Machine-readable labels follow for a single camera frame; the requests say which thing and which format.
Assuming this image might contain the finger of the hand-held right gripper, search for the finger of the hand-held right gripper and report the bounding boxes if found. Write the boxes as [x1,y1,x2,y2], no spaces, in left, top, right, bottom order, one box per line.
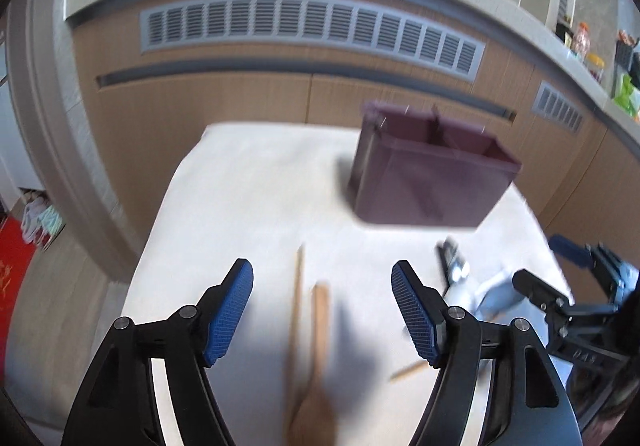
[549,235,631,299]
[512,269,616,337]

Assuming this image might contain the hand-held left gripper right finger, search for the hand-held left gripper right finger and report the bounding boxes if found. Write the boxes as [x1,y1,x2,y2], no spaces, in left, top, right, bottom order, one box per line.
[391,260,583,446]

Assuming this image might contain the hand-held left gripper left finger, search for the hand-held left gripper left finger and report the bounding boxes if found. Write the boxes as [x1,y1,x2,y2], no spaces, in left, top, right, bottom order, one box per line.
[62,259,254,446]

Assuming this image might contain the wooden chopstick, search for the wooden chopstick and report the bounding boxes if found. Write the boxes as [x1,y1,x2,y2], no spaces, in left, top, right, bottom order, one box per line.
[282,244,307,446]
[390,360,429,382]

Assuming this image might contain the wooden spoon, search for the wooden spoon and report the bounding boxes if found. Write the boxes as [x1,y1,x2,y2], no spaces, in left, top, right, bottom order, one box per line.
[290,281,341,446]

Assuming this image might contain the brown plastic utensil holder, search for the brown plastic utensil holder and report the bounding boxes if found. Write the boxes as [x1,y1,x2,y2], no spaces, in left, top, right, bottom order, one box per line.
[348,99,523,228]

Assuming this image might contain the small black metal-tipped utensil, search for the small black metal-tipped utensil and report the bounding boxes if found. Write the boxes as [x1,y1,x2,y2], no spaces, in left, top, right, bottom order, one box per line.
[437,239,471,287]

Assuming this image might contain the white table cloth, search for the white table cloth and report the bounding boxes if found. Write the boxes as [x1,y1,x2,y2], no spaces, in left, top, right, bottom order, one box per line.
[120,123,576,446]

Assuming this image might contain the short grey vent grille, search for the short grey vent grille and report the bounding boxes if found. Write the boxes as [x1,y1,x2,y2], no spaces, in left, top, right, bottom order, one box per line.
[531,80,585,134]

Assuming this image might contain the green packet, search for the green packet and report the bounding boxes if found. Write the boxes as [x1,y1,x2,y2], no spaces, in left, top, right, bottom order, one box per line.
[612,74,640,121]

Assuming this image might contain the jar with yellow lid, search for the jar with yellow lid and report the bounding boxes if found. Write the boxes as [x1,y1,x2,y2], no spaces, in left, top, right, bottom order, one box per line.
[586,52,606,84]

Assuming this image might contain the light-coloured shoes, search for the light-coloured shoes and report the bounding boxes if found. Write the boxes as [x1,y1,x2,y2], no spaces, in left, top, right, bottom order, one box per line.
[20,196,66,252]

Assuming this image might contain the clear bottle with orange cap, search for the clear bottle with orange cap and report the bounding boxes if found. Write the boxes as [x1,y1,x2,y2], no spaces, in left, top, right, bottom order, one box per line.
[572,21,592,61]

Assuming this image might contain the wooden counter cabinet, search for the wooden counter cabinet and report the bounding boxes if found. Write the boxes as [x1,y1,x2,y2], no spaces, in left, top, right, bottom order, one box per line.
[70,0,640,277]

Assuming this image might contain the red floor mat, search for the red floor mat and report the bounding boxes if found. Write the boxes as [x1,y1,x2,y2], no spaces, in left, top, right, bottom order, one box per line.
[0,216,38,367]

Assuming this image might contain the long grey vent grille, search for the long grey vent grille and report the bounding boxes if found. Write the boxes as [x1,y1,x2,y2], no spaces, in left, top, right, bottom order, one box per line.
[139,0,487,81]

